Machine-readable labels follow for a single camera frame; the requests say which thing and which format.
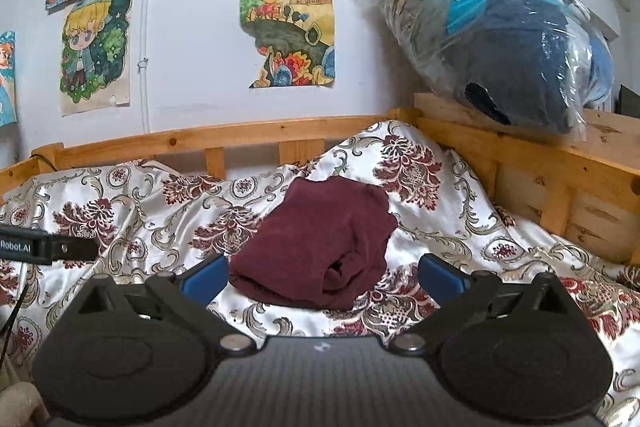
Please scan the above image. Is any maroon long-sleeve sweater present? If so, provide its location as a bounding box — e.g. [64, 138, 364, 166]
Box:
[230, 176, 397, 311]

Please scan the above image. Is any pink fluffy cloth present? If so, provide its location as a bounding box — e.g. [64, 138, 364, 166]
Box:
[0, 381, 50, 427]

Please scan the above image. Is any blue girl drawing at edge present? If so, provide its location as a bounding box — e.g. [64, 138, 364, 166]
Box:
[0, 31, 17, 126]

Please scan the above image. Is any plastic bag of blue bedding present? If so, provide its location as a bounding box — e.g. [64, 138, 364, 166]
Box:
[362, 0, 614, 141]

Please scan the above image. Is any black cable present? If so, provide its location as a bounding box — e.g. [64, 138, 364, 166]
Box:
[0, 283, 30, 373]

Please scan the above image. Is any wooden bed frame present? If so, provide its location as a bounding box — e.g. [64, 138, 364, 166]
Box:
[1, 93, 639, 265]

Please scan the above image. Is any white wall pipe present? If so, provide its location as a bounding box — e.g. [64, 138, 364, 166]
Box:
[138, 0, 151, 134]

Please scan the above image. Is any landscape painting on wall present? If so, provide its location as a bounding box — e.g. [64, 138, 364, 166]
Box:
[240, 0, 335, 89]

